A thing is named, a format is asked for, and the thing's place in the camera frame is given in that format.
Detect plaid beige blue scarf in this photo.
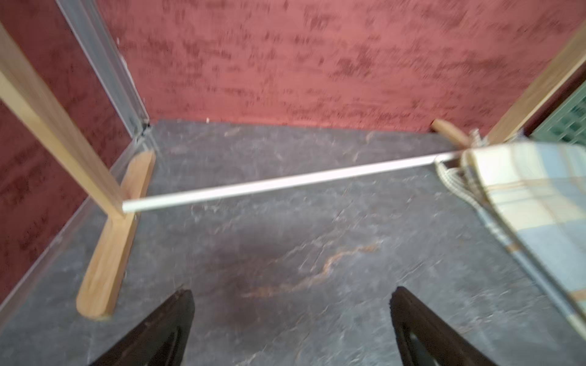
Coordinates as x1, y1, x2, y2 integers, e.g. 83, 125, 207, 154
434, 139, 585, 336

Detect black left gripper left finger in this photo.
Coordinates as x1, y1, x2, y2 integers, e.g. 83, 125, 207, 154
93, 289, 195, 365

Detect green plastic file organizer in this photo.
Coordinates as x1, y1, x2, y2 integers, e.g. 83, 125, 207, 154
531, 82, 586, 146

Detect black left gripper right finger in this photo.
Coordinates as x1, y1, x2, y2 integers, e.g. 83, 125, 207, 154
390, 286, 494, 365

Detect wooden clothes rack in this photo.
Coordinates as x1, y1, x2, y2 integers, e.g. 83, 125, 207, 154
0, 20, 586, 321

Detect aluminium corner post left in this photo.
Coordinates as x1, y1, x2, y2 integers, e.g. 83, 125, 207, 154
56, 0, 150, 139

